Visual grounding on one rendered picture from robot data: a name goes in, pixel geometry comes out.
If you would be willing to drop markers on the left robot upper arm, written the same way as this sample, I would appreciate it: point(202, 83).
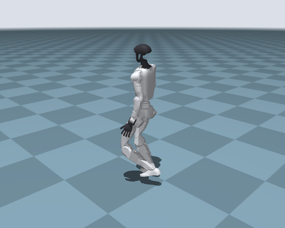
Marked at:
point(136, 79)

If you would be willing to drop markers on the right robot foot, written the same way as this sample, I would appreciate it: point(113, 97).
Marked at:
point(143, 169)

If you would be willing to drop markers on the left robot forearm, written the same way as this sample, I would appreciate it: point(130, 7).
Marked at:
point(136, 109)

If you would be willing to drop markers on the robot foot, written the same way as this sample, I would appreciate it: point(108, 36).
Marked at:
point(156, 171)
point(143, 169)

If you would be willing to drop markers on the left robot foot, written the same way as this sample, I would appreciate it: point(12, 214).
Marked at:
point(156, 171)

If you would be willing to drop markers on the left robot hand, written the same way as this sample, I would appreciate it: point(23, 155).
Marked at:
point(127, 128)

